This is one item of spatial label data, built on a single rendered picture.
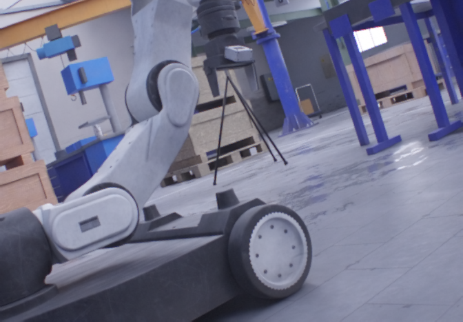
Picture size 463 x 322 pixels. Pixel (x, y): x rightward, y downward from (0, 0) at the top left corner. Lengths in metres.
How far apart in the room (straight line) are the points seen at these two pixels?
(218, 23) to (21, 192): 4.31
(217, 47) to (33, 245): 0.56
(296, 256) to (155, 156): 0.39
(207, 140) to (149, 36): 5.21
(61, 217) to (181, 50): 0.53
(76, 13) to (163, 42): 7.26
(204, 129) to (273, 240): 5.44
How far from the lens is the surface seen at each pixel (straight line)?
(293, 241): 1.25
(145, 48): 1.43
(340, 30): 3.36
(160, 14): 1.44
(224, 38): 1.27
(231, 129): 6.88
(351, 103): 3.90
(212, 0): 1.28
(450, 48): 3.31
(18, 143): 5.51
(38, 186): 5.45
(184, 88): 1.36
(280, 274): 1.21
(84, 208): 1.19
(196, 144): 6.46
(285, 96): 10.71
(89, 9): 8.65
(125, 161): 1.29
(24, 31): 8.76
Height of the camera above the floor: 0.36
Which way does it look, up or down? 2 degrees down
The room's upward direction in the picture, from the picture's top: 18 degrees counter-clockwise
